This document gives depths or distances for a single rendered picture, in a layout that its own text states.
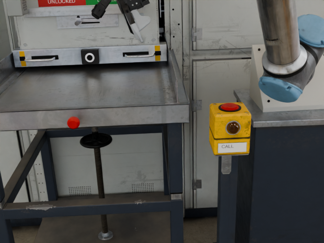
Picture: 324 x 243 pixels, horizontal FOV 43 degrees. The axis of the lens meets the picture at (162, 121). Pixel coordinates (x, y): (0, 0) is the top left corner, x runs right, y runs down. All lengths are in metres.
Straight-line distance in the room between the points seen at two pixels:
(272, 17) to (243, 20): 0.78
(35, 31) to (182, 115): 0.65
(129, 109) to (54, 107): 0.20
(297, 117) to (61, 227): 1.06
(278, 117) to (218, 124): 0.43
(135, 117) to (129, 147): 0.80
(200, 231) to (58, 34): 1.11
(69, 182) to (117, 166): 0.25
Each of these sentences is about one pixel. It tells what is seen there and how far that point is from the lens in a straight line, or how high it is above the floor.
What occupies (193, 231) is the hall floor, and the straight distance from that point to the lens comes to 2.04.
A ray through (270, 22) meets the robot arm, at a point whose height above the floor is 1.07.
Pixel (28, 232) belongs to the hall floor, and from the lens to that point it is 2.16.
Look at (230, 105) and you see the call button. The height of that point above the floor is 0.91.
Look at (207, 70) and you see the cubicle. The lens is 1.79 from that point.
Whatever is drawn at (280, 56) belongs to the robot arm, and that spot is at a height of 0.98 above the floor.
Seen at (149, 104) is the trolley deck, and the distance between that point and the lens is 1.12.
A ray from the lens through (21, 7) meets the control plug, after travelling 1.42.
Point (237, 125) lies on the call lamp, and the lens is 0.90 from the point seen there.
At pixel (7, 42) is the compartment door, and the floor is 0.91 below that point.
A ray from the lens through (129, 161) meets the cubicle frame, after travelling 1.95.
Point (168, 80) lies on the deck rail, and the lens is 1.32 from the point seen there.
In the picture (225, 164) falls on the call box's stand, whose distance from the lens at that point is 0.97.
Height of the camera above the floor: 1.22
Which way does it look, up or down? 22 degrees down
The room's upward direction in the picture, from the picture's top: 2 degrees counter-clockwise
